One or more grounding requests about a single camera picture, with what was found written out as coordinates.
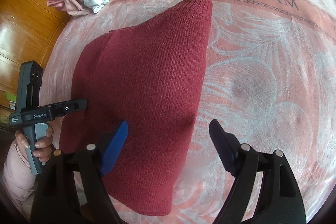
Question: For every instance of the dark red knit sweater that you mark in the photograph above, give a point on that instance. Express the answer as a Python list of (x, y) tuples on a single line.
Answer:
[(150, 76)]

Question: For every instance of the wooden wardrobe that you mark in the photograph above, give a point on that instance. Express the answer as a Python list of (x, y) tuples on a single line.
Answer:
[(29, 30)]

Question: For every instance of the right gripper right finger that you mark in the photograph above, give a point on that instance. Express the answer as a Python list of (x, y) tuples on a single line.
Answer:
[(264, 190)]

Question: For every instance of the pink floral bed blanket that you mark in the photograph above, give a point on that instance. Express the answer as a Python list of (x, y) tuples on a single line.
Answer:
[(270, 80)]

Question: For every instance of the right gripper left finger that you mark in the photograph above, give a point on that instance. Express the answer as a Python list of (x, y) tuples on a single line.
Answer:
[(56, 199)]

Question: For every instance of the person left hand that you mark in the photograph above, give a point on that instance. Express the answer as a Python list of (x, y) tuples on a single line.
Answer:
[(43, 147)]

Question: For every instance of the pink jacket left forearm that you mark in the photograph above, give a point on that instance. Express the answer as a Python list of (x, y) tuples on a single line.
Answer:
[(18, 181)]

